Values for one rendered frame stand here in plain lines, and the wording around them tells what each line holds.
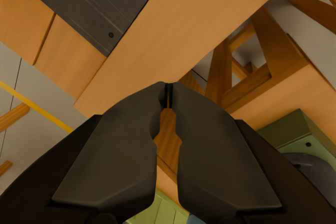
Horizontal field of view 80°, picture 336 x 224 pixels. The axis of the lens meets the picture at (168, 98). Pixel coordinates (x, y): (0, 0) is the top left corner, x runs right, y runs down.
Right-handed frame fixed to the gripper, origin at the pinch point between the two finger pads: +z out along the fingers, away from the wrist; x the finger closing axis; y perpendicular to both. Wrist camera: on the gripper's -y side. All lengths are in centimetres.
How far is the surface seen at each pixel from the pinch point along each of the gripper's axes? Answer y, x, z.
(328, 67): 37, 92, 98
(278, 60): 11.1, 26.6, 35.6
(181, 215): 81, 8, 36
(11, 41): 10, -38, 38
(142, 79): 13.8, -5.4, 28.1
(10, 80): 87, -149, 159
